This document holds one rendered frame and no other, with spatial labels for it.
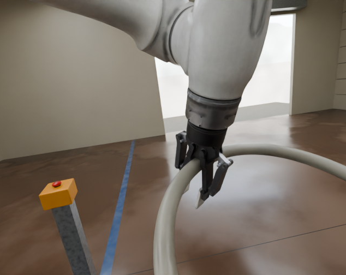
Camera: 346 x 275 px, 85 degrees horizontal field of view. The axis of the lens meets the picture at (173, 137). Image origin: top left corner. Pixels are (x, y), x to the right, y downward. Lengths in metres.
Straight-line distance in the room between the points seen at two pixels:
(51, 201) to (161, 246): 0.80
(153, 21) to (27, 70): 6.32
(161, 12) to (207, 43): 0.12
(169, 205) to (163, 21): 0.30
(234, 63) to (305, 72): 7.60
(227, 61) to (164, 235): 0.25
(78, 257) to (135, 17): 1.11
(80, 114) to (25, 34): 2.36
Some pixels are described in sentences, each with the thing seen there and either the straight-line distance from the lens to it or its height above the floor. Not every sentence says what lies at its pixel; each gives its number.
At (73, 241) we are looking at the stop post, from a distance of 1.17.
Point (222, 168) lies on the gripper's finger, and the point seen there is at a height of 1.31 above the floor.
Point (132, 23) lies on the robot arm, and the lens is 0.37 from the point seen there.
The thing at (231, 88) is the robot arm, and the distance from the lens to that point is 0.28.
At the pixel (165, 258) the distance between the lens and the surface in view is 0.29.
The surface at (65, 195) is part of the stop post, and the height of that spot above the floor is 1.05.
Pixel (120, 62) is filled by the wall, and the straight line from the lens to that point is 5.91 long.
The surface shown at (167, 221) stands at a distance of 0.31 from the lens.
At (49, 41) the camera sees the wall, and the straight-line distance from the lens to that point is 6.43.
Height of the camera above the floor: 1.46
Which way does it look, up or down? 15 degrees down
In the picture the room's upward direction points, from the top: 7 degrees counter-clockwise
